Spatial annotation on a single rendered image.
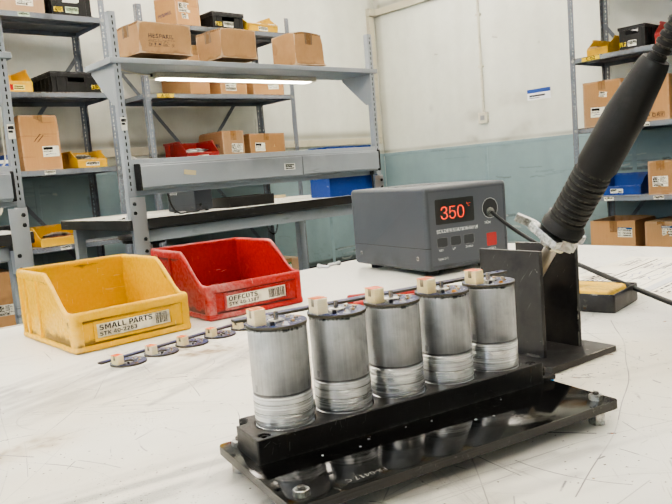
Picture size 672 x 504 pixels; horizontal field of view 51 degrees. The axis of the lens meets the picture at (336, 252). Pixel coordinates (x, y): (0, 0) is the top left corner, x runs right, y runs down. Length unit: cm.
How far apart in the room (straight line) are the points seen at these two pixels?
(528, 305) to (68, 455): 26
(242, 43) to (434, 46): 327
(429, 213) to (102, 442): 47
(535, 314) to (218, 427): 19
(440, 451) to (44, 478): 17
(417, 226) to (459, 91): 532
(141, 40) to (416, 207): 228
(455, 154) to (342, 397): 580
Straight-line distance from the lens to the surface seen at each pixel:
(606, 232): 488
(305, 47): 341
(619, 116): 39
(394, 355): 31
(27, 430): 41
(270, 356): 28
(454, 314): 32
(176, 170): 288
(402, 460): 28
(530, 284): 42
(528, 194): 568
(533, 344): 43
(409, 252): 78
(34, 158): 448
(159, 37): 299
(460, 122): 605
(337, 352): 29
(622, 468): 30
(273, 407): 29
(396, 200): 79
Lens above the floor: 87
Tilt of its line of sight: 6 degrees down
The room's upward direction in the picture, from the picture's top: 5 degrees counter-clockwise
